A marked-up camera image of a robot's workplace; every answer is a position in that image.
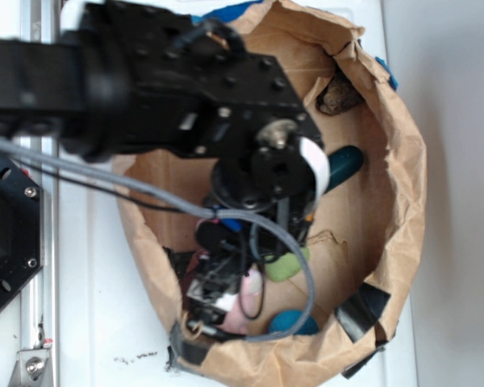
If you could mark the brown rock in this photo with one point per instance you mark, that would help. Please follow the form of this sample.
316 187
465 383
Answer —
339 96

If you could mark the green plush toy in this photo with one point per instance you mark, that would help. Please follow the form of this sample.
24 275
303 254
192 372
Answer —
283 268

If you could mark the dark green oval capsule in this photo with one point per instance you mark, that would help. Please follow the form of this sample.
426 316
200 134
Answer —
344 163

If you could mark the aluminium frame rail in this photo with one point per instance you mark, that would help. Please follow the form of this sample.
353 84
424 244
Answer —
35 363

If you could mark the brown paper bag bin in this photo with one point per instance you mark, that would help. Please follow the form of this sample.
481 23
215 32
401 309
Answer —
367 236

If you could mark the blue ball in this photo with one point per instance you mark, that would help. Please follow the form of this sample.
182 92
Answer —
286 319

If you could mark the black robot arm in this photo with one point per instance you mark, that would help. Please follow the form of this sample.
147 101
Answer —
133 78

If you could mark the pink plush bunny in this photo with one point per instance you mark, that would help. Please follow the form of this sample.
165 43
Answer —
246 305

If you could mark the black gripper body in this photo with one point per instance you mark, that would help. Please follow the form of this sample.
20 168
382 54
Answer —
229 247

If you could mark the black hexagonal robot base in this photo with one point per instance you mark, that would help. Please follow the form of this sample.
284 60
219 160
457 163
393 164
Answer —
20 230

